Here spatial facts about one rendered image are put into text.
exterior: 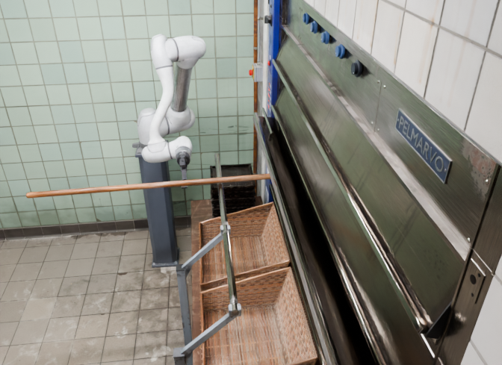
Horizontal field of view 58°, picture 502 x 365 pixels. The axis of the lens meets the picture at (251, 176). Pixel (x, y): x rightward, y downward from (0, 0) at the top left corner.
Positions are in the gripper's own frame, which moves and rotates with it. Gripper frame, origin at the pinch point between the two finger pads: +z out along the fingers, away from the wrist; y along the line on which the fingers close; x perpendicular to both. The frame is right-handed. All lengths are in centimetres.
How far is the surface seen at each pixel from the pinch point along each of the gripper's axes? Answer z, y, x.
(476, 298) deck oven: 159, -67, -54
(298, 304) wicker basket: 63, 37, -50
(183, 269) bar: 46, 24, 2
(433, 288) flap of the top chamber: 148, -59, -53
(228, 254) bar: 63, 2, -18
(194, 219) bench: -44, 62, -3
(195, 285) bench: 19, 62, -2
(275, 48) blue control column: -33, -56, -54
